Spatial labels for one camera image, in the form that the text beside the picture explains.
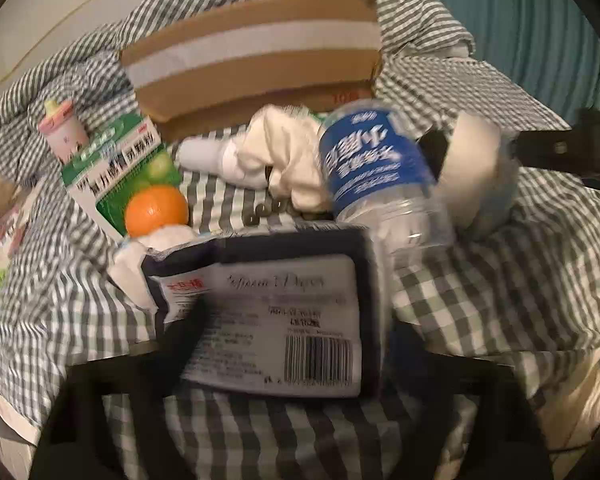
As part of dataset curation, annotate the grey checked duvet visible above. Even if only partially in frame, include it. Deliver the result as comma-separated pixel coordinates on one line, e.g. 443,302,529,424
0,0,573,201

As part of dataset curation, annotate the cream cloth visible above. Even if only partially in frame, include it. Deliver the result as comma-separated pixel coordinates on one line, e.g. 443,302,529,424
220,104,333,212

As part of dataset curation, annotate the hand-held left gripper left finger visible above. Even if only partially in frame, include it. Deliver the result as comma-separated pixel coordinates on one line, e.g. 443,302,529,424
32,300,217,480

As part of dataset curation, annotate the pink toy drink cup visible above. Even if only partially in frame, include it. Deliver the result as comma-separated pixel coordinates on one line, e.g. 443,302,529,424
37,99,90,163

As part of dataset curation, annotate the striped checked bed sheet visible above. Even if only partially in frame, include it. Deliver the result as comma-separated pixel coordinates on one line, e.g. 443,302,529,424
0,150,600,480

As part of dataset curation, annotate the clear bottle blue label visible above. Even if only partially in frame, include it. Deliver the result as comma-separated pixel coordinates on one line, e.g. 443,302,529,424
316,99,457,266

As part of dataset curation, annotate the white rounded object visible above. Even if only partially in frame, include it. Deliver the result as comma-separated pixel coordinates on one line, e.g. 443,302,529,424
437,111,520,235

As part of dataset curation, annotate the white crumpled tissue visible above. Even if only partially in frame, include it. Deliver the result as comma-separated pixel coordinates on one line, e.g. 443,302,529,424
107,224,197,311

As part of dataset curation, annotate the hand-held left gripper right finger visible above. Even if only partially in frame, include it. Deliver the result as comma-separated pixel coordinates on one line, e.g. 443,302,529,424
380,319,554,480

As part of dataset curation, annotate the brown cardboard box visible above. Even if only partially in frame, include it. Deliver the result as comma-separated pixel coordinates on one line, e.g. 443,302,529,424
120,0,385,142

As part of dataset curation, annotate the white headboard gold trim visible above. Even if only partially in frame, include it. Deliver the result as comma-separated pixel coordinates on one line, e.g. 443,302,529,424
0,0,196,126

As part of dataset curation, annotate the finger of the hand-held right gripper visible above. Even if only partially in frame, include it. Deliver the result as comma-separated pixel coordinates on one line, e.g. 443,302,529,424
419,129,450,183

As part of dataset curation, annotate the teal curtain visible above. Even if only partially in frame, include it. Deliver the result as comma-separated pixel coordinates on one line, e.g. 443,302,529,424
457,0,600,128

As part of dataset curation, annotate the green white medicine box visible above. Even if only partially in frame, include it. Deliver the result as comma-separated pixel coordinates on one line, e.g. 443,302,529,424
61,114,185,242

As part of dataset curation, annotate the colourful printed bag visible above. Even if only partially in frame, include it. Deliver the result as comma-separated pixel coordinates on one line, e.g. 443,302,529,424
0,195,33,333

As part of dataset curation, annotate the orange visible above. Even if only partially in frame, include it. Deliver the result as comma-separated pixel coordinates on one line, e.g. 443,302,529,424
125,185,190,238

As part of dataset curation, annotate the black tissue packet white label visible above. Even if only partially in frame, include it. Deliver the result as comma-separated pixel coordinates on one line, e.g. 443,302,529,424
145,227,387,399

